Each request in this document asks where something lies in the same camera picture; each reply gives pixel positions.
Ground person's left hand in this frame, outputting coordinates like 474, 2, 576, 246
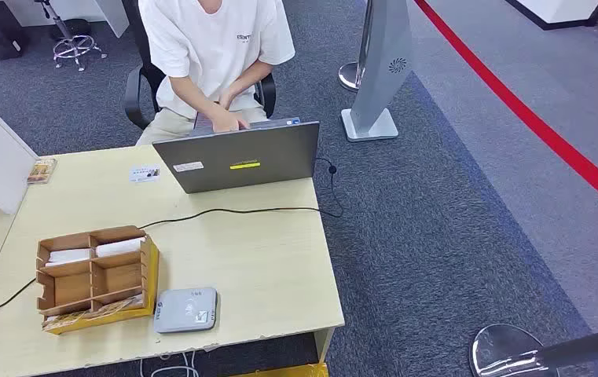
218, 87, 237, 111

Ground person's right hand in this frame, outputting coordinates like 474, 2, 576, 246
208, 105, 251, 134

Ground white ID card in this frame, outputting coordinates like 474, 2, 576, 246
129, 165, 161, 184

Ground gold patterned key cards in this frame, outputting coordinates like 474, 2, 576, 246
43, 295, 145, 329

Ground person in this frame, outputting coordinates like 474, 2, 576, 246
136, 0, 296, 147

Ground white card stack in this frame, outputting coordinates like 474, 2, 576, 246
44, 247, 93, 267
95, 236, 146, 258

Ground gold patterned card pack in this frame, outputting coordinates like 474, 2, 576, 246
27, 157, 58, 185

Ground grey card reader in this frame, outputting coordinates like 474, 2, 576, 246
152, 287, 219, 335

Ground grey laptop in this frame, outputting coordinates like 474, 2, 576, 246
152, 116, 321, 195

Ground black office chair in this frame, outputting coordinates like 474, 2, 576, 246
121, 0, 277, 131

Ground white desk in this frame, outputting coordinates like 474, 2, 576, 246
0, 0, 130, 64

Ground grey kiosk stand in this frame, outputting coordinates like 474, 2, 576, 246
340, 0, 414, 143

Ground chrome stool base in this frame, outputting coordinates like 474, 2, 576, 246
34, 0, 108, 72

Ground small black floor bag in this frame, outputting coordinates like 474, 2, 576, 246
50, 18, 92, 41

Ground yellow cardboard tray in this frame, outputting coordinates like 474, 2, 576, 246
42, 239, 160, 336

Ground yellow box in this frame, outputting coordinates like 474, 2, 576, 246
228, 362, 329, 377

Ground red barrier belt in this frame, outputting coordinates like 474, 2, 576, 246
413, 0, 598, 222

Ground white counter black plinth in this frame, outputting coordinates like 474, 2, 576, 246
504, 0, 598, 31

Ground black desk cable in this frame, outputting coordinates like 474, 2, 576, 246
0, 157, 345, 323

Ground chrome stanchion post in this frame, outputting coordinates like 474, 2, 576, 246
338, 0, 375, 93

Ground white cable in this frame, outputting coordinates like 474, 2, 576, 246
138, 351, 200, 377

